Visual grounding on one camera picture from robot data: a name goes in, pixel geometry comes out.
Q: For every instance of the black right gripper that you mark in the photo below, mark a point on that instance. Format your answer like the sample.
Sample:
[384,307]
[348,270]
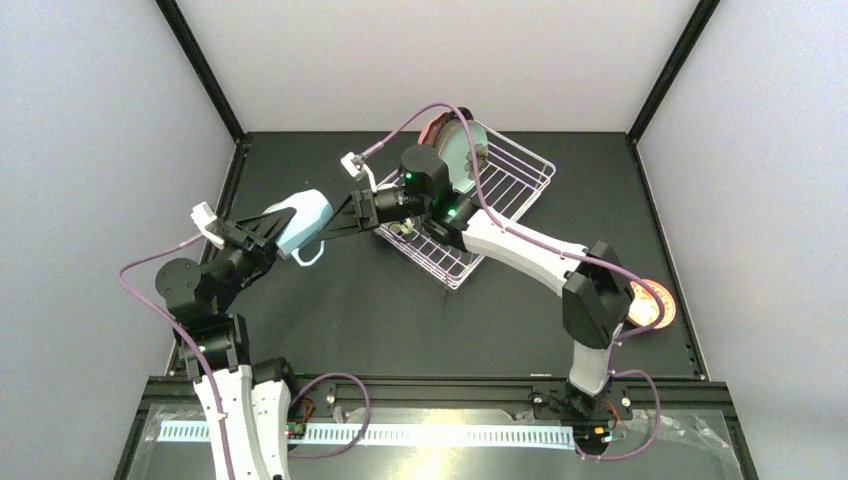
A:
[359,206]

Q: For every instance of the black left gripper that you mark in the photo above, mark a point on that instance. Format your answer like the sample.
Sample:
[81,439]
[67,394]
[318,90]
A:
[237,237]

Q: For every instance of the white mug blue handle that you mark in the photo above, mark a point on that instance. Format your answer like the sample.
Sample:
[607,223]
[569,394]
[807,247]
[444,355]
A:
[312,211]

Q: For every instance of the pink polka dot plate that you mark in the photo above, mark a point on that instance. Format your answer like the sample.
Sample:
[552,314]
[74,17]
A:
[427,138]

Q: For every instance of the green flower plate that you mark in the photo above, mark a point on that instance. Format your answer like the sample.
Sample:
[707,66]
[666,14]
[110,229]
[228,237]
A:
[453,148]

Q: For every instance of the white wire dish rack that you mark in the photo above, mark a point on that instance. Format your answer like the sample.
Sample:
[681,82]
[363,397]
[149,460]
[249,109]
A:
[512,181]

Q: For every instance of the cream mug green handle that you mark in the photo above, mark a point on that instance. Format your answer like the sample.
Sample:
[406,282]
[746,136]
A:
[402,228]

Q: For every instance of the dark striped plate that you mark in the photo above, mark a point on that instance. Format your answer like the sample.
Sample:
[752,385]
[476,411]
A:
[464,114]

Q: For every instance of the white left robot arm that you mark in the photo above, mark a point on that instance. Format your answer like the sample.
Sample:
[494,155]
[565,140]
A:
[245,405]

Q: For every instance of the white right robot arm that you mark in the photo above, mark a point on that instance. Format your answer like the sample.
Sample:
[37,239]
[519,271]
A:
[593,287]

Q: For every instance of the white LED light strip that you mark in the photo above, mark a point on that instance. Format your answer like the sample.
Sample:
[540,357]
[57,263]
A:
[436,435]

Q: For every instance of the orange floral bowl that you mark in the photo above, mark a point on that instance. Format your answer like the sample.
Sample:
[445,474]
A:
[644,309]

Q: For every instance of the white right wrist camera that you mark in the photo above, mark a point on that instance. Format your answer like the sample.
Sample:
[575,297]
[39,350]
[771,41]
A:
[356,166]

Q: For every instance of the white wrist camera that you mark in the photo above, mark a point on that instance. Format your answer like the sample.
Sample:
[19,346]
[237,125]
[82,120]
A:
[205,220]
[356,166]

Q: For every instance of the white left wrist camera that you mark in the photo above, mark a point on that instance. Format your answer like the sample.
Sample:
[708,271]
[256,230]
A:
[205,220]

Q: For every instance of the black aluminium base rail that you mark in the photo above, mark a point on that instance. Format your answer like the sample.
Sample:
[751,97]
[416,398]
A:
[660,429]

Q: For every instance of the black left frame post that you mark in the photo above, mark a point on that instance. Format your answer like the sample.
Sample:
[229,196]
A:
[182,32]

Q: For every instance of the black frame post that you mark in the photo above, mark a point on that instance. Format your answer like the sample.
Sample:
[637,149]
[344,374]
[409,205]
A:
[682,49]
[182,32]

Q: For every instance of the black right frame post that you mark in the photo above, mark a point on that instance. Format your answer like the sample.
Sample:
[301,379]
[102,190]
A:
[682,49]

